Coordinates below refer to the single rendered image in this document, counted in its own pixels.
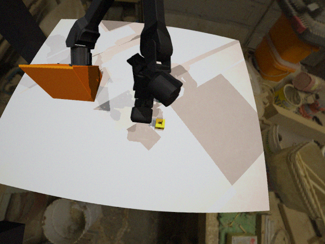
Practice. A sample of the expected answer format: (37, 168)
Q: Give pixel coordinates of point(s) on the yellow block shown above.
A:
(160, 124)

